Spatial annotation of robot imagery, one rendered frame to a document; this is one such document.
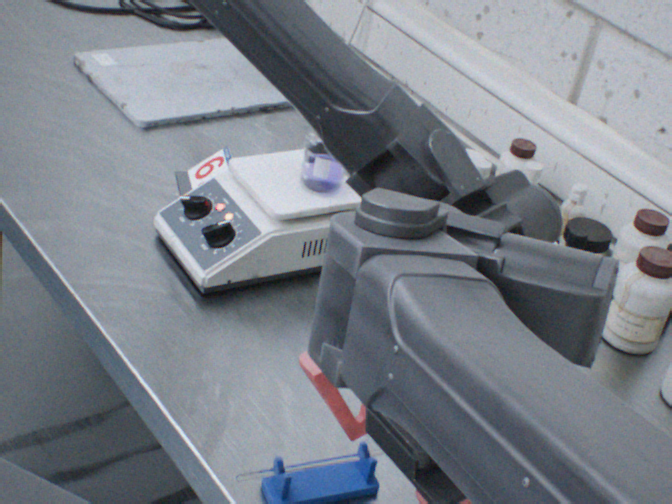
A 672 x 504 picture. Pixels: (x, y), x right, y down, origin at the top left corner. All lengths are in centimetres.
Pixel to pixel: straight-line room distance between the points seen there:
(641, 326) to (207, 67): 73
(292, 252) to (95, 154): 32
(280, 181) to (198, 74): 42
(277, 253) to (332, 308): 72
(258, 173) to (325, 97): 42
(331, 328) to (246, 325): 68
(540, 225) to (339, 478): 28
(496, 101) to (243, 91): 35
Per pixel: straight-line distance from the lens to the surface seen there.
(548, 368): 44
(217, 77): 168
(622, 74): 151
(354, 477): 106
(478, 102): 163
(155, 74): 166
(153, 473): 201
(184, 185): 143
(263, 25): 89
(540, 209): 97
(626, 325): 131
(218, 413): 111
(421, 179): 90
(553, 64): 158
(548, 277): 59
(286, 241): 125
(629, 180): 146
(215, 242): 125
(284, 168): 132
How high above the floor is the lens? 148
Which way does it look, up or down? 32 degrees down
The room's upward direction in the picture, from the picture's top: 12 degrees clockwise
